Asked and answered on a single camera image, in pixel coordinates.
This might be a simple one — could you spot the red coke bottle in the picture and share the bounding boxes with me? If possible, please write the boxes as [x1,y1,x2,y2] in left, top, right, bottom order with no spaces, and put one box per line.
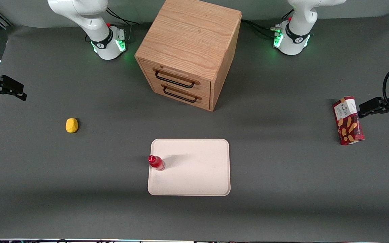
[148,155,165,171]

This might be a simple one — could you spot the beige rectangular tray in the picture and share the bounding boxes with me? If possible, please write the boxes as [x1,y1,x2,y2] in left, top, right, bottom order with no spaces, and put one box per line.
[148,139,231,196]

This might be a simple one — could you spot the red cookie box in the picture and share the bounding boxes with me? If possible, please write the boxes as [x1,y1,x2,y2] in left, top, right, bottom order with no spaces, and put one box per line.
[332,96,365,145]

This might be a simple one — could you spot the yellow lemon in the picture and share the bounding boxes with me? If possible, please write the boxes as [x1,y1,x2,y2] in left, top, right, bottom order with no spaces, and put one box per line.
[66,118,79,133]

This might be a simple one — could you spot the wooden drawer front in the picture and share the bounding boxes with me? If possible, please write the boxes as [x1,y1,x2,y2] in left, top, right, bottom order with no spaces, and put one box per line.
[148,79,211,111]
[139,59,212,97]

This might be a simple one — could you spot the wooden drawer cabinet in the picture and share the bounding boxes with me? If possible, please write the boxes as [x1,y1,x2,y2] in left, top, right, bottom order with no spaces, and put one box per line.
[134,0,242,112]

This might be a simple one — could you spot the black base cables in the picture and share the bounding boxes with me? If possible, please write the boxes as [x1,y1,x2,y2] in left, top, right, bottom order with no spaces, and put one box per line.
[241,19,281,38]
[105,6,140,26]

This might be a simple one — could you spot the black drawer handle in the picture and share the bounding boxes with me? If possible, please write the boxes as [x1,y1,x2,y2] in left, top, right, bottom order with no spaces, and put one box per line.
[155,69,196,89]
[162,86,198,103]

